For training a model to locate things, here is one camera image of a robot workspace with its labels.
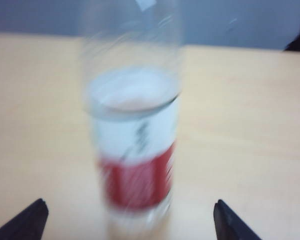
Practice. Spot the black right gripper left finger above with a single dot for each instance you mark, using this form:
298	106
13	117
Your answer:
22	222

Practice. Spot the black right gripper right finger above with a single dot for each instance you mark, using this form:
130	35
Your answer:
230	222

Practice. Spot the clear red-label water bottle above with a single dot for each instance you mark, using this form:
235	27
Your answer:
130	140

